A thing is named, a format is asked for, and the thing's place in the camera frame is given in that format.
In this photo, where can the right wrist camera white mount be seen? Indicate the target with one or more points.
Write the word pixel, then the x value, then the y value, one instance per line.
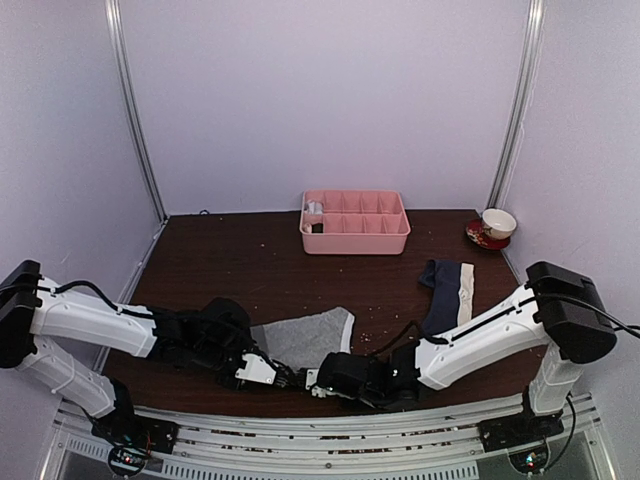
pixel 309 379

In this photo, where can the round controller board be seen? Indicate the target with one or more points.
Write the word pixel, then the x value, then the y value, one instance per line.
pixel 124 460
pixel 530 461

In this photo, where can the red patterned saucer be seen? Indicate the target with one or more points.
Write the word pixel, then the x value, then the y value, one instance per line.
pixel 477 233

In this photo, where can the right round controller board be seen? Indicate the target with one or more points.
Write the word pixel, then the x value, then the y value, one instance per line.
pixel 530 461

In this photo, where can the grey boxer briefs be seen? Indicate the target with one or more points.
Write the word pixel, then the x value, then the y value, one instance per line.
pixel 305 342

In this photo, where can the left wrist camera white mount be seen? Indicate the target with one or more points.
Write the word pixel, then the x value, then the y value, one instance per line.
pixel 257 368

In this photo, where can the white ceramic bowl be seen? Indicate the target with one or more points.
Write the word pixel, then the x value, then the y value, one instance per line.
pixel 498 224

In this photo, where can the navy and cream underwear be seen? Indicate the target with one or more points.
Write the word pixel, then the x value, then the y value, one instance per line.
pixel 452 285

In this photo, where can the left aluminium corner post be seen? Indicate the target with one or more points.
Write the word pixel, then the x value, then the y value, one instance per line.
pixel 116 32

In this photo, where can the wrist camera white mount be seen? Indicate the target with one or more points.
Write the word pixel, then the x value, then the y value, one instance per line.
pixel 309 379
pixel 257 368

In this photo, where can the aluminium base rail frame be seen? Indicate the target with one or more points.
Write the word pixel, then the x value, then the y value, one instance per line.
pixel 441 443

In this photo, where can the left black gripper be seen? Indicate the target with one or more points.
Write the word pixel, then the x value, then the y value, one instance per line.
pixel 231 384

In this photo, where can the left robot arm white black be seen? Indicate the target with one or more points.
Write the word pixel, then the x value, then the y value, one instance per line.
pixel 36 310

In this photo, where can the aluminium corner post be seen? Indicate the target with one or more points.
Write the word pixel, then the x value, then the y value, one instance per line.
pixel 522 96
pixel 116 32

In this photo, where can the left round controller board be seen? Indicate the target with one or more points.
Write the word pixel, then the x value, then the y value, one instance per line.
pixel 124 460

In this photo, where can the white rolled item in box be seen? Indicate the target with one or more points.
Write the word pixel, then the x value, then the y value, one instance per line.
pixel 314 207

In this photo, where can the right aluminium corner post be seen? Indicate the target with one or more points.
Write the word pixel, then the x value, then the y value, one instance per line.
pixel 522 96

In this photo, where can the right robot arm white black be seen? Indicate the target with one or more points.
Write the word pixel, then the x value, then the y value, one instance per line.
pixel 555 307

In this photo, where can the pink divided organizer box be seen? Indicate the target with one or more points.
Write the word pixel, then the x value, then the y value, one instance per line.
pixel 356 222

